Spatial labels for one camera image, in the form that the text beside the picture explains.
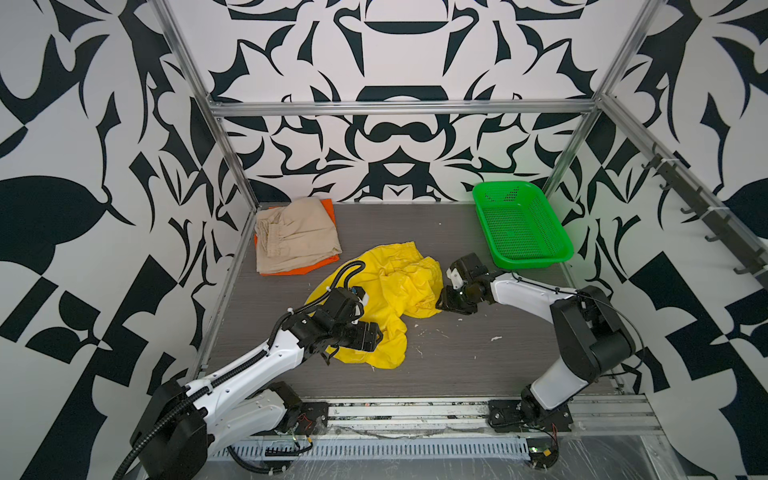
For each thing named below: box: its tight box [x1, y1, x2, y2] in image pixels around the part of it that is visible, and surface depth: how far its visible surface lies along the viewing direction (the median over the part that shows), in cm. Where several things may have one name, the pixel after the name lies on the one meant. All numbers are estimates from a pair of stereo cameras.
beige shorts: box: [254, 197, 342, 273], surface depth 104 cm
